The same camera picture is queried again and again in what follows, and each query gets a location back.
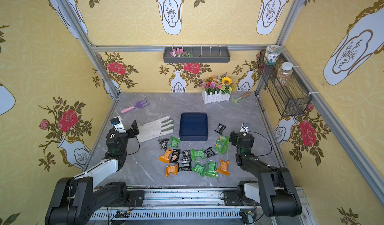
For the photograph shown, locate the green packet cluster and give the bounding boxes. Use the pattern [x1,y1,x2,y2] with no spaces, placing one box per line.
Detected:
[214,141,229,155]

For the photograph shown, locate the dark blue storage box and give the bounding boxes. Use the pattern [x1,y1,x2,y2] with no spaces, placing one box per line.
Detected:
[179,113,209,142]

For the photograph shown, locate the green cookie packet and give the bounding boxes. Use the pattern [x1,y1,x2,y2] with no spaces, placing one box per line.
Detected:
[191,149,205,161]
[170,137,181,148]

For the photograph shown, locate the orange cookie packet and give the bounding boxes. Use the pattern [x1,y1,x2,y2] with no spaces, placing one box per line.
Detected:
[158,149,173,164]

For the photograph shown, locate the green packet front row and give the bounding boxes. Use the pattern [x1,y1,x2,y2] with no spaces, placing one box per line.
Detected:
[192,161,206,177]

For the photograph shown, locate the black cookie packet with picture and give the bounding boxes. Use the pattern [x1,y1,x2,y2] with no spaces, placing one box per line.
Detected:
[170,149,181,164]

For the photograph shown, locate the black packet with barcode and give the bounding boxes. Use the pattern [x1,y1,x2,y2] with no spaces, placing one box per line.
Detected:
[178,161,192,172]

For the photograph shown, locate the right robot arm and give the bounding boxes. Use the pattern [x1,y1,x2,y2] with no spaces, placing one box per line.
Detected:
[229,132,302,217]

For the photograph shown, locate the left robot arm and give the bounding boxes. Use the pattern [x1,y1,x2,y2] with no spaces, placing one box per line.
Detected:
[45,122,140,225]

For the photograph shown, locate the pink purple toy rake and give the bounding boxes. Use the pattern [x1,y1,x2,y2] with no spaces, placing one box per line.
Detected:
[121,98,150,114]

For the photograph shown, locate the white green garden glove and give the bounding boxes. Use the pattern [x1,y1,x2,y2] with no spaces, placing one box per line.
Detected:
[137,116,175,143]

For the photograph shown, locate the green toy shovel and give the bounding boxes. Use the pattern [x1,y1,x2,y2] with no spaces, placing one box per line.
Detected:
[231,92,252,105]

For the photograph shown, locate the flowers in white fence planter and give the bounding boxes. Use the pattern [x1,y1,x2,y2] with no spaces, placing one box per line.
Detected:
[200,75,234,104]

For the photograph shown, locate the small circuit board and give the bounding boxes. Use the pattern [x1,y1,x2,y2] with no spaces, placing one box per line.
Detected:
[115,210,131,219]

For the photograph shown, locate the clear jar white lid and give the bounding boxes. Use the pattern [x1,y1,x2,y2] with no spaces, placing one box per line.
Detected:
[275,62,293,86]

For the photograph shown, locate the pink flowers on shelf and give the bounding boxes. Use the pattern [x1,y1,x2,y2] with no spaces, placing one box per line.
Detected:
[170,47,192,57]

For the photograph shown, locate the patterned jar white lid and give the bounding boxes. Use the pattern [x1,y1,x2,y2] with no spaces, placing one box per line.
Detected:
[264,45,283,65]

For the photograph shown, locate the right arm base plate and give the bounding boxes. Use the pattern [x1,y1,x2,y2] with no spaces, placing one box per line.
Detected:
[221,190,260,207]

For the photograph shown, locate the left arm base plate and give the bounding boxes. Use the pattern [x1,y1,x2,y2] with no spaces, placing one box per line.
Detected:
[121,190,145,209]

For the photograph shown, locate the black wire mesh basket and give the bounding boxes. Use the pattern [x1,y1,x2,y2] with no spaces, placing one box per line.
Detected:
[259,50,312,117]

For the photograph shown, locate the grey wall shelf tray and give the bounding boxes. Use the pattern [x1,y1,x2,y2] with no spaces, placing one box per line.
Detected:
[163,45,231,63]

